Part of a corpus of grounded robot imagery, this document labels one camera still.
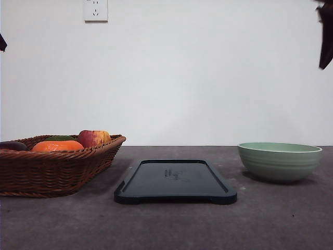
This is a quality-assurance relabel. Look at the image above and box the green ceramic bowl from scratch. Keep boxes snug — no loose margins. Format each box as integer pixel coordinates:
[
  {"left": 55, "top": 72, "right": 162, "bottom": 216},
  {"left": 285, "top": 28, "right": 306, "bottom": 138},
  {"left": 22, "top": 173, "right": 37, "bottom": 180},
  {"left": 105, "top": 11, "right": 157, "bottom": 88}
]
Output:
[{"left": 237, "top": 142, "right": 322, "bottom": 182}]

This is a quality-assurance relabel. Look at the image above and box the red yellow apple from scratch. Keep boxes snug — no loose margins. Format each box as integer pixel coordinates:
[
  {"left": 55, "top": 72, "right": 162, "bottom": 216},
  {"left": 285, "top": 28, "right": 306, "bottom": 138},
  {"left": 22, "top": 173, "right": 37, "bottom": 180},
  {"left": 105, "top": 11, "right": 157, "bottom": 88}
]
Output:
[{"left": 78, "top": 130, "right": 111, "bottom": 147}]

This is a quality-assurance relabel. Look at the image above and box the white wall socket left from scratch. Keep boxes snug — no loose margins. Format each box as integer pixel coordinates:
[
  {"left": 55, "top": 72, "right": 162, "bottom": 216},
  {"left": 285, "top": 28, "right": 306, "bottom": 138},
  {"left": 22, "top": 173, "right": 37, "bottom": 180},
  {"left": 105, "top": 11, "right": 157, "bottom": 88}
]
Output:
[{"left": 83, "top": 0, "right": 108, "bottom": 23}]

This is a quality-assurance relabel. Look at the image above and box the dark purple eggplant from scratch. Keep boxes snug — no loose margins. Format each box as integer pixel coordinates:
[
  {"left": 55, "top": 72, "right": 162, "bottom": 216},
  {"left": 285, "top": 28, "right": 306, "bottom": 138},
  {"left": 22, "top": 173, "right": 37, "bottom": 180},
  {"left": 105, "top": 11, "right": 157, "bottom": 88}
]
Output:
[{"left": 0, "top": 141, "right": 29, "bottom": 151}]

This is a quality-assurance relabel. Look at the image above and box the brown wicker basket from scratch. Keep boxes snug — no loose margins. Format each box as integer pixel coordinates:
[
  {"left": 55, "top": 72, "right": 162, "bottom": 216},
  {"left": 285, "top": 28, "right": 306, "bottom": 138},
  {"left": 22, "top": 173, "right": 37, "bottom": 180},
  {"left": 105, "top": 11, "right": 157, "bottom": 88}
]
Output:
[{"left": 0, "top": 134, "right": 126, "bottom": 198}]

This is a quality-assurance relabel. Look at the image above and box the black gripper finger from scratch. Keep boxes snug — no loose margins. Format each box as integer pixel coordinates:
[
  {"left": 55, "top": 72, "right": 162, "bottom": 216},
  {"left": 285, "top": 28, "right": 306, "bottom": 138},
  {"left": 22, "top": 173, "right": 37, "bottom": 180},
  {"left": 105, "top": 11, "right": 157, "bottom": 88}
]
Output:
[
  {"left": 316, "top": 2, "right": 333, "bottom": 69},
  {"left": 0, "top": 33, "right": 7, "bottom": 53}
]

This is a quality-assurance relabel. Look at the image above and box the orange tangerine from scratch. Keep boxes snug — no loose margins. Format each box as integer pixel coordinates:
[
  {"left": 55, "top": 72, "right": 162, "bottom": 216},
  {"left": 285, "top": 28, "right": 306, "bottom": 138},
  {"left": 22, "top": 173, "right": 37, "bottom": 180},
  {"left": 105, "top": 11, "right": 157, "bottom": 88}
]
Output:
[{"left": 32, "top": 141, "right": 84, "bottom": 151}]

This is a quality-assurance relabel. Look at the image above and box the dark blue rectangular tray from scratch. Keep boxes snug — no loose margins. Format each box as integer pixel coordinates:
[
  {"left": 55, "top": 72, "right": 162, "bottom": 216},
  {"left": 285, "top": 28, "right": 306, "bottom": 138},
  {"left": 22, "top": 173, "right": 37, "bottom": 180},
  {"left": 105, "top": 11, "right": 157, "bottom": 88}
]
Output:
[{"left": 114, "top": 159, "right": 237, "bottom": 205}]

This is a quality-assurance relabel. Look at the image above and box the green fruit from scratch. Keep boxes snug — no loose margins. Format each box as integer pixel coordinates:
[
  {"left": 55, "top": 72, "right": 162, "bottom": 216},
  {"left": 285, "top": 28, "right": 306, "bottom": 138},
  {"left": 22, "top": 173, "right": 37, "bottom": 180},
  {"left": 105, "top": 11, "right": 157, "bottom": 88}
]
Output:
[{"left": 45, "top": 135, "right": 75, "bottom": 141}]

